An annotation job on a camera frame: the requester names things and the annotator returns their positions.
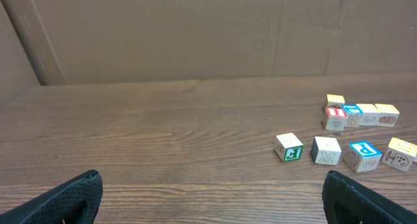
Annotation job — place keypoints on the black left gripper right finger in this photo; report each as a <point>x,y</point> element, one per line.
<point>346,201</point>

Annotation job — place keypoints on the yellow top middle block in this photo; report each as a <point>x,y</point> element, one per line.
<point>370,116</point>

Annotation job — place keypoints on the red I wooden block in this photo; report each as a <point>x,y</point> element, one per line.
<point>334,119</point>

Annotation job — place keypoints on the yellow mushroom wooden block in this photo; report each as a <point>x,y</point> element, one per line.
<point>400,154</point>

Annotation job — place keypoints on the green letter wooden block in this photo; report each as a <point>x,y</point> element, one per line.
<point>288,147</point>

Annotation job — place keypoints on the yellow back wooden block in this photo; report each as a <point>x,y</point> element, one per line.
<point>334,101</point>

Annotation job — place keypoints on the yellow pineapple wooden block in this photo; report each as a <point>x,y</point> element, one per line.
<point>389,115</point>

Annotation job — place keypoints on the blue letter wooden block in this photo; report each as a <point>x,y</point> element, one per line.
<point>354,114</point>

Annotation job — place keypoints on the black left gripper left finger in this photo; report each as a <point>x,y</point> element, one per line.
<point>75,201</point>

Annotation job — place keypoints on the blue P wooden block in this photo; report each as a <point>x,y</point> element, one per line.
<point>362,156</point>

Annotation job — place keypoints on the M letter wooden block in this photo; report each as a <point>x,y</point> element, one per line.
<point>326,150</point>

